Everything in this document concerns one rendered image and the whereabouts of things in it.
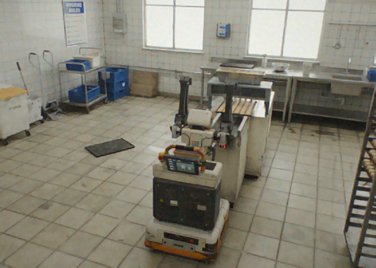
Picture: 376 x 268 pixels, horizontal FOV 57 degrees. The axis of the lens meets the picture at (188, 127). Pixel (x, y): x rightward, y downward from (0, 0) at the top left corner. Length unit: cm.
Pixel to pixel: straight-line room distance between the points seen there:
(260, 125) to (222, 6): 370
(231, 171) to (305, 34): 415
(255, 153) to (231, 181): 71
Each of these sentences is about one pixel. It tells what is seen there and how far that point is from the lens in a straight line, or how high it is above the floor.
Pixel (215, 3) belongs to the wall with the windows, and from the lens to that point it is 732.
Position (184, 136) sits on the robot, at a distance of 301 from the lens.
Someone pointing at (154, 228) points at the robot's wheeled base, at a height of 26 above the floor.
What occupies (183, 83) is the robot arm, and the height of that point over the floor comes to 135.
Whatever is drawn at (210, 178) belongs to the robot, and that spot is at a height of 78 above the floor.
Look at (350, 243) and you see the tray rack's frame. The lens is 343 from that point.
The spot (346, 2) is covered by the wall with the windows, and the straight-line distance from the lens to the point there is 703.
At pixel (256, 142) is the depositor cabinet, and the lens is 416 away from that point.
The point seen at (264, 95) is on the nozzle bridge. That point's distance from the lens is 406.
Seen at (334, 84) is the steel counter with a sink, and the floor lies 77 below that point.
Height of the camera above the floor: 206
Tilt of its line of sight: 20 degrees down
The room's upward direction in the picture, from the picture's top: 2 degrees clockwise
